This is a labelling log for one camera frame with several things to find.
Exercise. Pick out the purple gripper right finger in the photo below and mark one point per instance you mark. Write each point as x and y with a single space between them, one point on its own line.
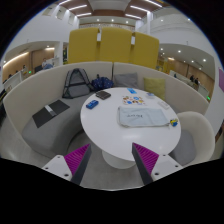
151 165

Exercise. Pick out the white armchair grey cushion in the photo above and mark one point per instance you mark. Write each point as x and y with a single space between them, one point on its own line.
197 141

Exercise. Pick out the light blue folded towel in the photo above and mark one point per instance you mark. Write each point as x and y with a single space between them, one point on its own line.
141 117

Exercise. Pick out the round white table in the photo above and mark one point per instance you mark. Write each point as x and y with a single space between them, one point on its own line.
102 127

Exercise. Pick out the black wallet case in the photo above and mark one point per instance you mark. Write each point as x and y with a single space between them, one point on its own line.
103 95

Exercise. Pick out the blue box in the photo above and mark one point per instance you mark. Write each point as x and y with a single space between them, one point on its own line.
92 104

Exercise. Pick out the blue patterned bag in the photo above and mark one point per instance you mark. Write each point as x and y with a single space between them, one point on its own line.
101 83

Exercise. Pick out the yellow-green cushion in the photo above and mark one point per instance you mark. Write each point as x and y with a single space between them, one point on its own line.
155 86

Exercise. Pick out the small blue card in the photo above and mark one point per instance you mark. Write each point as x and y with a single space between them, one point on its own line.
131 90

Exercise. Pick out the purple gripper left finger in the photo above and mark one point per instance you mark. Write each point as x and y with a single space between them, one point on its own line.
72 166

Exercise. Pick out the yellow blue toy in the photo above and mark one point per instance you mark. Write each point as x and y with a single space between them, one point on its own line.
174 122

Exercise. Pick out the colourful sticker sheet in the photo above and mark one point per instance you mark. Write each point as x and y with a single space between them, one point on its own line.
133 100

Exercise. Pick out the yellow acoustic partition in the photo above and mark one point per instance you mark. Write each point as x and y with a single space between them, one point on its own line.
111 44

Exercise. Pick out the white remote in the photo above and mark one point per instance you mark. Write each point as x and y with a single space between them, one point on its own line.
164 105

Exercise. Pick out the black grey backpack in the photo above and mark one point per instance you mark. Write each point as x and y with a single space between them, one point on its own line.
77 84

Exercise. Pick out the curved beige sofa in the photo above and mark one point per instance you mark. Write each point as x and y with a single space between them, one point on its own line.
47 122

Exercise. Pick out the black laptop sleeve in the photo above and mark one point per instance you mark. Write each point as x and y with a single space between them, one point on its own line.
48 112

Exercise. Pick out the white paper on sleeve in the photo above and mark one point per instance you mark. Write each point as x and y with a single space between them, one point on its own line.
50 110

